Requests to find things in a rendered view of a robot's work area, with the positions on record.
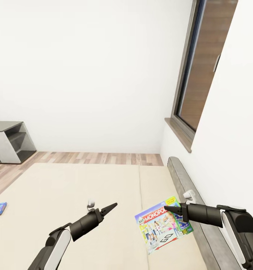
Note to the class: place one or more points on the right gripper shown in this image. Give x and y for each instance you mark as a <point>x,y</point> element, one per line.
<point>193,212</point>

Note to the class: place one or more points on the bed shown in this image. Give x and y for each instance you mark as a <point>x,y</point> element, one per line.
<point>50,195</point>

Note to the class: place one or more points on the fixed window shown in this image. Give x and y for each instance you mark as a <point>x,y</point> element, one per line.
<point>207,31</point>

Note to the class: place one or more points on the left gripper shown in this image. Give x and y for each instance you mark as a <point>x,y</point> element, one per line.
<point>92,220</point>

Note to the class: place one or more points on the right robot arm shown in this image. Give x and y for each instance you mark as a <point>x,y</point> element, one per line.
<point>237,221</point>

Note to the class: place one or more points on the desk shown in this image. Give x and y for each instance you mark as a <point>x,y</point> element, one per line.
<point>15,142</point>

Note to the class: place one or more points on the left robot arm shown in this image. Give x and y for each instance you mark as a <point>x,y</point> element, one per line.
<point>51,255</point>

